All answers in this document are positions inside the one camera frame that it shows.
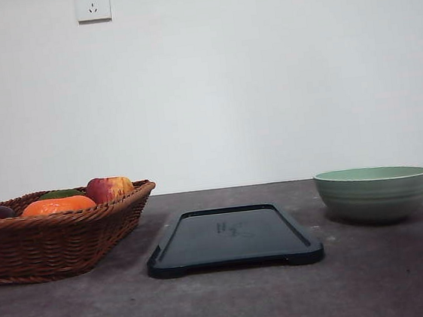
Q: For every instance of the green ceramic bowl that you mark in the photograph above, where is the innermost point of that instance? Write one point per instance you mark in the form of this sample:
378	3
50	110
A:
372	196

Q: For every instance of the brown wicker basket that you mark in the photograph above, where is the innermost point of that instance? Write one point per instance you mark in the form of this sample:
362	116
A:
61	245

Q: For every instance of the dark blue rectangular tray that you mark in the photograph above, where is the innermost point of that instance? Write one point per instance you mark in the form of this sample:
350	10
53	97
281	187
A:
230	237

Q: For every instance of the red yellow apple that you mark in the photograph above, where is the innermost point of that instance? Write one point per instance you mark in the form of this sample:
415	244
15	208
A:
109	188

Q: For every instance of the dark green fruit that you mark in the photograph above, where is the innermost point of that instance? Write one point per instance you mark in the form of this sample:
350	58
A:
62	193

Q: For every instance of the orange tangerine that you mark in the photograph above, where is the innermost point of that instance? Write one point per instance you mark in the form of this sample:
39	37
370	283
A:
58	205

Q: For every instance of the white wall socket left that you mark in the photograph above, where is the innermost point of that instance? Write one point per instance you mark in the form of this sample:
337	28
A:
93	12

